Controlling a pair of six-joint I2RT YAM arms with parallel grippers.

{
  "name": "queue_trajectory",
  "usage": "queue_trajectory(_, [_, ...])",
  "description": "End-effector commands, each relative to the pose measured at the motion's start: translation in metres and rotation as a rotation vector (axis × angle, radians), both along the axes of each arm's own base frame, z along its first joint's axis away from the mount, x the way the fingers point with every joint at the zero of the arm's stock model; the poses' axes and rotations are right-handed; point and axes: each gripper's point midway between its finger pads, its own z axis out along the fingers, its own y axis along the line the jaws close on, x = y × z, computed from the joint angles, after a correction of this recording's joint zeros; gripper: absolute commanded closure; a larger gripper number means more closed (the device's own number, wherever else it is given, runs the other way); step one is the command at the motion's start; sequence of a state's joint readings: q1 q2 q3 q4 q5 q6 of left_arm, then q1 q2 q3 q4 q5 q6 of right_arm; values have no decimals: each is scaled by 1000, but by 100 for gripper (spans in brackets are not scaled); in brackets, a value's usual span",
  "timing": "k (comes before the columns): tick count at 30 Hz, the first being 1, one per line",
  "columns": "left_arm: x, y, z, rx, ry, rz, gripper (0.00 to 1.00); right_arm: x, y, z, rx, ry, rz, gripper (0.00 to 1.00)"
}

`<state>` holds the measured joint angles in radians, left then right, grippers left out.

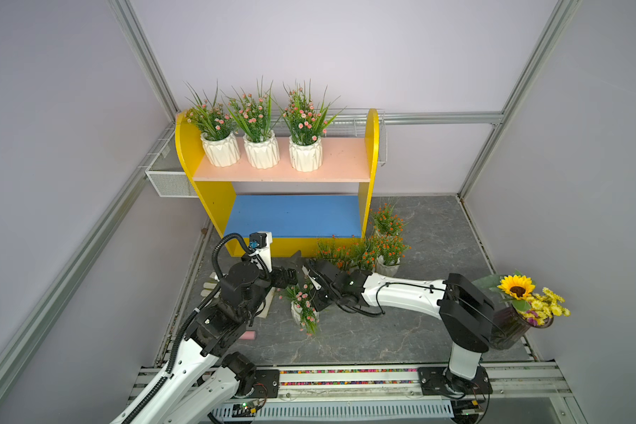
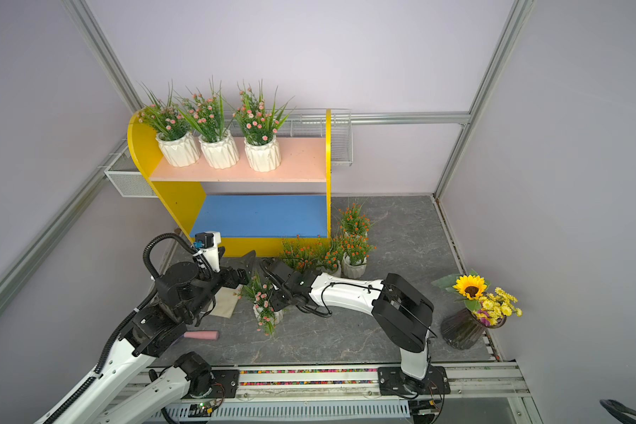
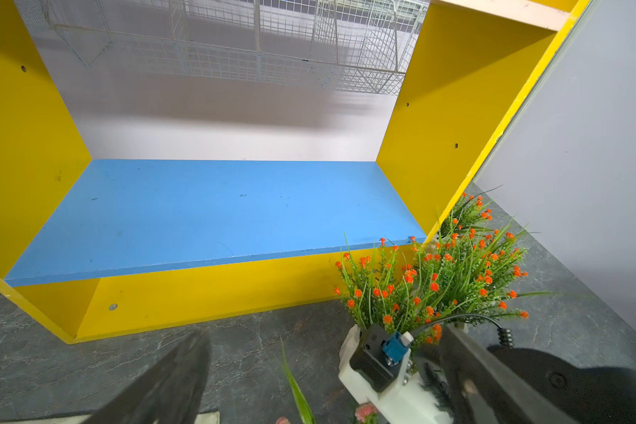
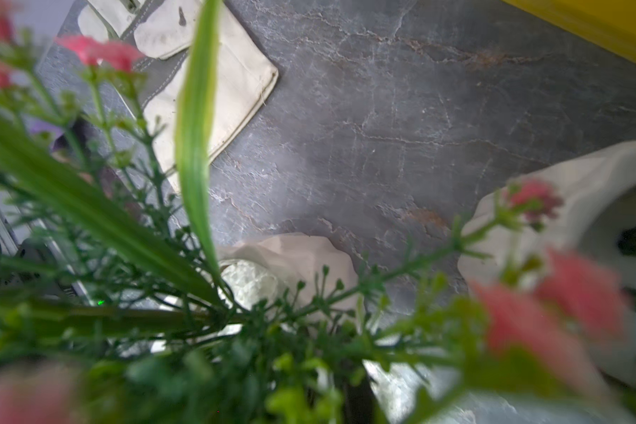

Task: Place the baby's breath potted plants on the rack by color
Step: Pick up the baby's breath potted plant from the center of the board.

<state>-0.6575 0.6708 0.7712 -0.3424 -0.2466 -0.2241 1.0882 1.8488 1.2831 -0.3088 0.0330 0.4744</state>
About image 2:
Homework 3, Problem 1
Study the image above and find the orange flower pot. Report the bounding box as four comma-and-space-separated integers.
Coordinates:
316, 240, 344, 277
340, 235, 374, 279
279, 237, 318, 272
339, 203, 370, 238

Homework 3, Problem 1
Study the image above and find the pink flower pot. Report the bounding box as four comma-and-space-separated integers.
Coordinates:
241, 273, 283, 336
179, 79, 240, 170
138, 84, 201, 168
232, 82, 289, 172

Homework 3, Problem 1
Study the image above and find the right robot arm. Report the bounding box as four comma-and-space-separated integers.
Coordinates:
261, 259, 436, 400

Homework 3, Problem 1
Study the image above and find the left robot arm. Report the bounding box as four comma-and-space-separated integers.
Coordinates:
39, 231, 256, 423

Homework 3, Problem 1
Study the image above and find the yellow rack with coloured shelves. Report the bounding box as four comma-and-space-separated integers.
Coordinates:
127, 111, 333, 256

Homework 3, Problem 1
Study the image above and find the beige garden glove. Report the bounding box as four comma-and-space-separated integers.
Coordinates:
210, 285, 242, 319

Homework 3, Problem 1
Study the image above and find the purple pink garden trowel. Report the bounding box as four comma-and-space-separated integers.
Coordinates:
183, 330, 219, 341

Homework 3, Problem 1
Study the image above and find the white mesh basket left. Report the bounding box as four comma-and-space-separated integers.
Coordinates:
103, 137, 157, 199

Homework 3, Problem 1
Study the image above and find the sunflower bouquet pot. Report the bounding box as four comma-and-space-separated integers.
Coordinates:
432, 270, 523, 350

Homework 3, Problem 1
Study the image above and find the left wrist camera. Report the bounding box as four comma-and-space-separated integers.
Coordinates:
193, 231, 222, 273

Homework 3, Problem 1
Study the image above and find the white wire basket back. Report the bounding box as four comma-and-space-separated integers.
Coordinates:
278, 109, 353, 166

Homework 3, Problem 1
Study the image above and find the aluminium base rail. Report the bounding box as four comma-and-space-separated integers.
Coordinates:
73, 362, 542, 424

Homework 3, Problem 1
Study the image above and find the black cable bottom right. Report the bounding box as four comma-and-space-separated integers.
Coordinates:
600, 398, 636, 424

